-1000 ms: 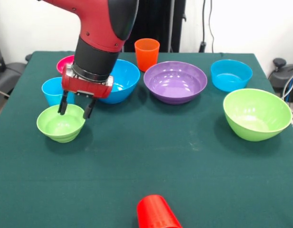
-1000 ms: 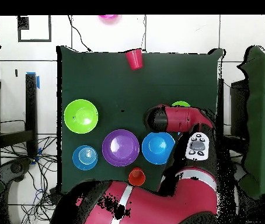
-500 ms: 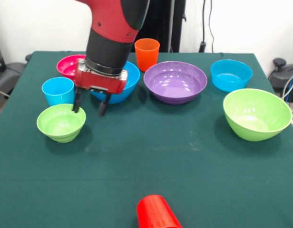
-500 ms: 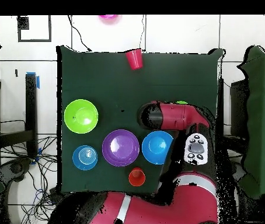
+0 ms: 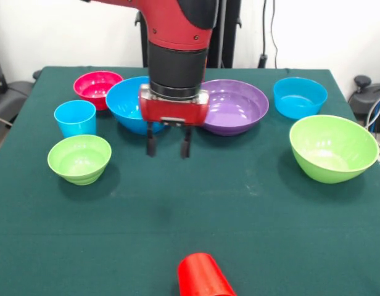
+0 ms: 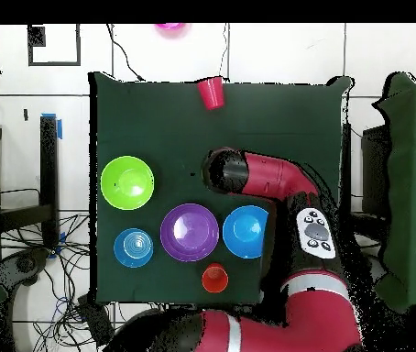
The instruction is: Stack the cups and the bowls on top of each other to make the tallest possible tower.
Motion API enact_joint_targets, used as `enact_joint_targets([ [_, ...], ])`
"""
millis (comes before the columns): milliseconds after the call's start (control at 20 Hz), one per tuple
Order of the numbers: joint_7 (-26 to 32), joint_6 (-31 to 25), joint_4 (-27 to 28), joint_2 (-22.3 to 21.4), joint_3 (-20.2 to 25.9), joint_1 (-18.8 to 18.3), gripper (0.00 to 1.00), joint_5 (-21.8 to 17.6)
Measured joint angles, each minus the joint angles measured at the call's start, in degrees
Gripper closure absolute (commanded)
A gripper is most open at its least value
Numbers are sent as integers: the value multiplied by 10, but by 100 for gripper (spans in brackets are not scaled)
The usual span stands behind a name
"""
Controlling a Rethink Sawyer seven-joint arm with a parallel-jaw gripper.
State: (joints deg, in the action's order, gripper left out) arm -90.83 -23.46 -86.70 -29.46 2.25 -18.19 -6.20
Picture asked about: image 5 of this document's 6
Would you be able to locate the blue cup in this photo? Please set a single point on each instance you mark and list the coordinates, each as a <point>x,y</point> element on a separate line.
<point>76,120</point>

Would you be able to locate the purple bowl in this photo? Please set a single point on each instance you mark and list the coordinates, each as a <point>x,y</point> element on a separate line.
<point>236,105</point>

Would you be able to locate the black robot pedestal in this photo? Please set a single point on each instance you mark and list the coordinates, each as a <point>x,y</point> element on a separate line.
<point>227,31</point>

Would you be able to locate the large blue bowl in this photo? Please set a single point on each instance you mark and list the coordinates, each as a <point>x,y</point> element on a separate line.
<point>122,105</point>

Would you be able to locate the large green bowl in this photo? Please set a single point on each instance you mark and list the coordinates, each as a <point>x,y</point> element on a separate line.
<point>332,148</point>

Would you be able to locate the red cup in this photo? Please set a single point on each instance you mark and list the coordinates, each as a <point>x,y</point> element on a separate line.
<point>205,277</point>

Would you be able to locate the black equipment base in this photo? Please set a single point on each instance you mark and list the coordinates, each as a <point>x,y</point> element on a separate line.
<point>362,98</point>
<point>14,92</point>

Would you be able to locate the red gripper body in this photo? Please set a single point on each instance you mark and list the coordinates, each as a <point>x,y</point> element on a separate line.
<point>173,111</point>

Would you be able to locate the small green bowl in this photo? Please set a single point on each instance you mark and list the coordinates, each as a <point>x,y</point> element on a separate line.
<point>79,160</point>

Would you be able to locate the dark green tablecloth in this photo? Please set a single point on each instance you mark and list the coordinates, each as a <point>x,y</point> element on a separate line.
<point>116,216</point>

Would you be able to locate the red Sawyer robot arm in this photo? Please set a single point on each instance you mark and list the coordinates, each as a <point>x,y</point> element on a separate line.
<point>177,61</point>

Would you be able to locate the small pinkish red bowl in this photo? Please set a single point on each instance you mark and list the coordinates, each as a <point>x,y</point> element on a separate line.
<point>94,84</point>

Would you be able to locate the small blue bowl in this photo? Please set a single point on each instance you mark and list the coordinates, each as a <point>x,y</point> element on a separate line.
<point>298,95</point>

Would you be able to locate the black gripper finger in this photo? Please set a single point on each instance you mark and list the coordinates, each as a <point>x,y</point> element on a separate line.
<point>186,145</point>
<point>150,142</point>

